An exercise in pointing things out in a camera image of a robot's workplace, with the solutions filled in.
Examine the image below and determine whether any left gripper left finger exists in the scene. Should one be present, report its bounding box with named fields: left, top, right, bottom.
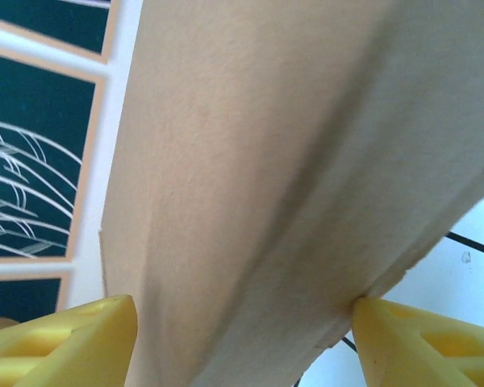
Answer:
left=0, top=293, right=139, bottom=387

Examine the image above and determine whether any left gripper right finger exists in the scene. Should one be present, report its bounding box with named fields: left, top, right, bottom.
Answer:
left=351, top=296, right=484, bottom=387

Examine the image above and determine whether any brown cardboard box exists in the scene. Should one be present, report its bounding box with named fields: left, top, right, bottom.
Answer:
left=98, top=0, right=484, bottom=387

